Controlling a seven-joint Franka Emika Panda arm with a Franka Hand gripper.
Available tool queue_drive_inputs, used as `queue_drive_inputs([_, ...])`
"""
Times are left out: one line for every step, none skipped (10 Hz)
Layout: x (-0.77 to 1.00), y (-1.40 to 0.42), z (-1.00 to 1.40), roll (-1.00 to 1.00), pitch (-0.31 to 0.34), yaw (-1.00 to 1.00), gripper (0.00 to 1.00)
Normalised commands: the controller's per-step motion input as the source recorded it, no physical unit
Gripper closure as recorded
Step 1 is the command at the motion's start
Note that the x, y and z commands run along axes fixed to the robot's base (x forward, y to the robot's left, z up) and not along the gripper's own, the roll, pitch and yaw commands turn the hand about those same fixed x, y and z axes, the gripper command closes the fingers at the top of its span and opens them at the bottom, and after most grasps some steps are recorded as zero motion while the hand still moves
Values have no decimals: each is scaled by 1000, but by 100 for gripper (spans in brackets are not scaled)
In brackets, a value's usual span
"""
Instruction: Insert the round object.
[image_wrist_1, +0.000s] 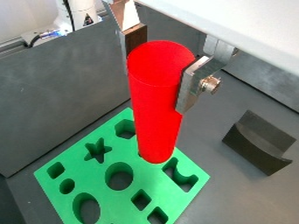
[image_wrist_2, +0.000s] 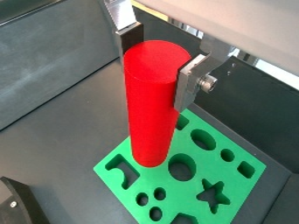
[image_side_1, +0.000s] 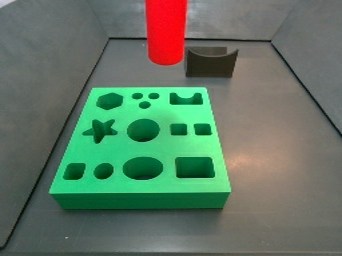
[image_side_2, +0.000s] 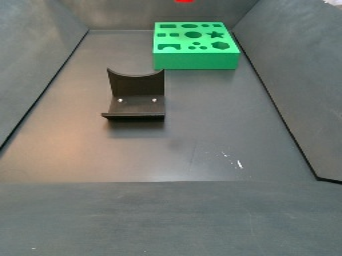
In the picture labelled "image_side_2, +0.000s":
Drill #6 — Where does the red object at top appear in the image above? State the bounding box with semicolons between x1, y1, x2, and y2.
174;0;195;3

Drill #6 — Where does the black curved holder stand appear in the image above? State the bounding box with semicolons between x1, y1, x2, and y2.
101;69;165;120

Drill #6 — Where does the green shape sorter box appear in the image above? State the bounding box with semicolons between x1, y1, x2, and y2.
152;21;240;70

